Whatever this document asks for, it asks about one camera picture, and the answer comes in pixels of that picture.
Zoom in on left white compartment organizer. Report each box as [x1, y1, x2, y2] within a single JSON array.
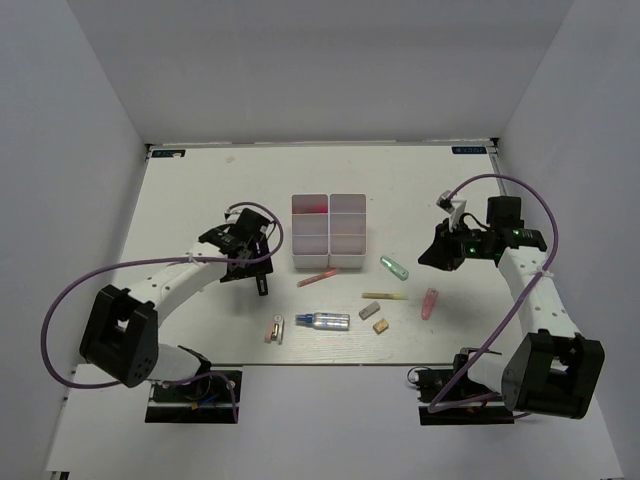
[[291, 194, 329, 269]]

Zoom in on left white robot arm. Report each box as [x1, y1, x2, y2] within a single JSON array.
[[79, 202, 283, 399]]

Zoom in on green translucent correction tape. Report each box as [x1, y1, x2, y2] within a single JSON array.
[[380, 256, 409, 281]]

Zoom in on pink black highlighter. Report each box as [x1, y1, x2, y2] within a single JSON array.
[[302, 203, 328, 214]]

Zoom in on blue table label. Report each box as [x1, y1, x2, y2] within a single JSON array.
[[451, 145, 487, 155], [151, 149, 186, 158]]

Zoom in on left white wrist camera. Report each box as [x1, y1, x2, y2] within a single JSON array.
[[223, 207, 241, 220]]

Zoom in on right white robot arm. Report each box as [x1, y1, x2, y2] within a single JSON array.
[[408, 193, 605, 419]]

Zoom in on green black highlighter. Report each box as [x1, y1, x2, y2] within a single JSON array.
[[255, 274, 269, 297]]

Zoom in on tan eraser block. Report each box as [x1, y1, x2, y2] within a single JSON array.
[[372, 319, 389, 335]]

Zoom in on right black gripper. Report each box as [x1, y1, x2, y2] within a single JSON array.
[[418, 217, 493, 271]]

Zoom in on pink translucent correction tape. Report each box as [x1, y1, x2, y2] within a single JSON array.
[[421, 288, 439, 321]]

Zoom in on pink white stapler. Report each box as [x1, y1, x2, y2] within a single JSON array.
[[264, 314, 285, 345]]

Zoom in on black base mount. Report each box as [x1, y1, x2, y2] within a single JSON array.
[[145, 370, 243, 425], [406, 349, 515, 426]]

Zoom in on left blue table label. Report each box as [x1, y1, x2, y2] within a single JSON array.
[[151, 149, 186, 158]]

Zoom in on grey eraser block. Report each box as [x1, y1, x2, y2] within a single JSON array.
[[358, 301, 380, 320]]

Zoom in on yellow thin marker pen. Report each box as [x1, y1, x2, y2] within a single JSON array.
[[361, 292, 409, 301]]

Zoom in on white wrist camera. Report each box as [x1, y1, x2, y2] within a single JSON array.
[[223, 207, 241, 220], [436, 190, 467, 232]]

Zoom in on right blue table label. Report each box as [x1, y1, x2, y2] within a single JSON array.
[[451, 145, 487, 155]]

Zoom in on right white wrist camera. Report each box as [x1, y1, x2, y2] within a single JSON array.
[[436, 190, 467, 232]]

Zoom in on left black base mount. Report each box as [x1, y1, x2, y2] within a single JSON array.
[[145, 370, 243, 425]]

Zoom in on white compartment organizer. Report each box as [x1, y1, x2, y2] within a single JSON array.
[[291, 194, 329, 269], [329, 193, 367, 269]]

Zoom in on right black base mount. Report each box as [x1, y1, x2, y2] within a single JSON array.
[[406, 349, 515, 426]]

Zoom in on blue clear spray bottle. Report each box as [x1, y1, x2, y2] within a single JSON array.
[[295, 312, 350, 331]]

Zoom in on right white compartment organizer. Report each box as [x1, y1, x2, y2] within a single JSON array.
[[329, 193, 367, 269]]

